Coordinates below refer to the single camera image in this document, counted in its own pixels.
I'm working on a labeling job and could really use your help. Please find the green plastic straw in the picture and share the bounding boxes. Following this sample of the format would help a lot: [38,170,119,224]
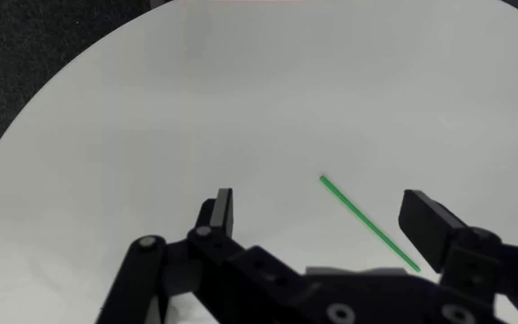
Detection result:
[318,172,423,273]

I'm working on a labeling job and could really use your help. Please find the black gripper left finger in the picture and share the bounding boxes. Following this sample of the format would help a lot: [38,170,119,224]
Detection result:
[95,186,309,324]

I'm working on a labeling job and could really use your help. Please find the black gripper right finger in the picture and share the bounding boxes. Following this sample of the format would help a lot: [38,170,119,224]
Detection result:
[398,188,518,324]

